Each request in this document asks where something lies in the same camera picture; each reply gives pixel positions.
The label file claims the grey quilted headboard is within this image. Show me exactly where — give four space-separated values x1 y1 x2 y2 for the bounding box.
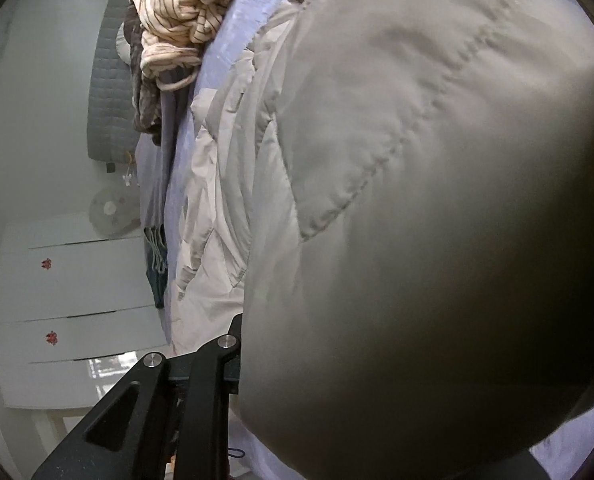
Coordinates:
87 0 139 164

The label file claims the khaki puffer jacket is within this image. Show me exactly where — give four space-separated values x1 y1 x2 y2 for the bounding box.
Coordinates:
168 0 594 480

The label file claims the beige striped clothes pile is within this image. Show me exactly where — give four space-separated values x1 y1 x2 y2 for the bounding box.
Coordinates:
130 0 232 91

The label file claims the round grey cushion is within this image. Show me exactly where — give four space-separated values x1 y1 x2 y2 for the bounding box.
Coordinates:
115 24 131 65

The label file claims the white desk fan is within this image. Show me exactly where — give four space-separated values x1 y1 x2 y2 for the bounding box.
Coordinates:
89 185 140 237

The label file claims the lavender bed blanket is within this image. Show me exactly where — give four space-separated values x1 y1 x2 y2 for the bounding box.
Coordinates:
135 0 594 480

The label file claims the grey purple cloth strip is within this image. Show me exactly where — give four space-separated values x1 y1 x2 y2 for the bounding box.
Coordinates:
145 68 195 229

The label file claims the dark teal fringed scarf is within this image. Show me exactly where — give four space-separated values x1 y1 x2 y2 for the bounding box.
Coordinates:
143 226 168 310

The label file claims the dark grey knitted garment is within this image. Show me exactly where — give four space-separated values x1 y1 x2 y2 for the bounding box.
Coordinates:
124 2 161 146

